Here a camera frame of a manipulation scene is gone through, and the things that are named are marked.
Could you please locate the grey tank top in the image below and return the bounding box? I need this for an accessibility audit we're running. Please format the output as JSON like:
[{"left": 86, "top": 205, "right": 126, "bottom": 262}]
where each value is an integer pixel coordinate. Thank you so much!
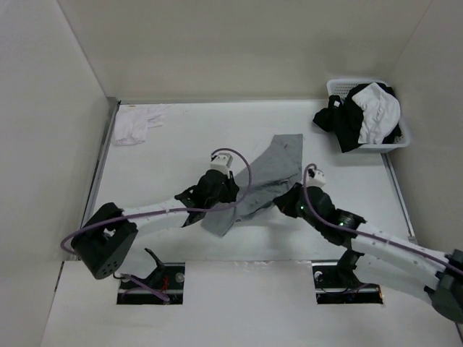
[{"left": 201, "top": 134, "right": 303, "bottom": 237}]

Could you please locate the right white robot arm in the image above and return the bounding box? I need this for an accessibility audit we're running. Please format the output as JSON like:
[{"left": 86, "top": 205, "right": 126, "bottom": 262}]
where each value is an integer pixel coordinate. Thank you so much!
[{"left": 273, "top": 183, "right": 462, "bottom": 324}]

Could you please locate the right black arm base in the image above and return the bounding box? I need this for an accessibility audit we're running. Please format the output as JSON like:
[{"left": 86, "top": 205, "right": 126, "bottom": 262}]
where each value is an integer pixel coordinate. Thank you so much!
[{"left": 312, "top": 250, "right": 383, "bottom": 305}]

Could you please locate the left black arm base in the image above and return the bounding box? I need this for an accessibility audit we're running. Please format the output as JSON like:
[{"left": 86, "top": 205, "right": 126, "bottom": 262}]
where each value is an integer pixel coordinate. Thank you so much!
[{"left": 113, "top": 249, "right": 186, "bottom": 306}]

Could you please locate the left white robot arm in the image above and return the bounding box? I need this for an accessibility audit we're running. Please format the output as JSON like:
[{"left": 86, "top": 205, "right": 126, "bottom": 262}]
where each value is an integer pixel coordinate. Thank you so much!
[{"left": 70, "top": 169, "right": 239, "bottom": 288}]

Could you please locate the black tank top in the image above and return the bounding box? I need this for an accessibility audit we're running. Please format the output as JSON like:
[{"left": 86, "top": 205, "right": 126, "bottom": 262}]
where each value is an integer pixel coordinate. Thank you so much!
[{"left": 313, "top": 81, "right": 404, "bottom": 153}]

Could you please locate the folded white tank top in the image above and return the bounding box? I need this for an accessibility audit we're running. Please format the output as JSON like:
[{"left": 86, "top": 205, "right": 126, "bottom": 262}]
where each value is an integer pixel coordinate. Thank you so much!
[{"left": 112, "top": 104, "right": 169, "bottom": 146}]

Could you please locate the white tank top in basket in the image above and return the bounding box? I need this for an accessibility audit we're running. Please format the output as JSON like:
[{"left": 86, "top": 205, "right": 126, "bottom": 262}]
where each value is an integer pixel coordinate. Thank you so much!
[{"left": 349, "top": 82, "right": 401, "bottom": 145}]

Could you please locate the white plastic basket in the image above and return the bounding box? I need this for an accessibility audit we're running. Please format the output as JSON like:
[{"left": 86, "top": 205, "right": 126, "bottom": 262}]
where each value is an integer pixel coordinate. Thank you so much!
[{"left": 326, "top": 78, "right": 411, "bottom": 153}]

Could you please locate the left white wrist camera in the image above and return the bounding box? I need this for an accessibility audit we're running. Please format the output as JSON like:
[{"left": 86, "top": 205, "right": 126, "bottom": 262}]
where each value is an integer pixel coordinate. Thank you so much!
[{"left": 210, "top": 153, "right": 233, "bottom": 178}]

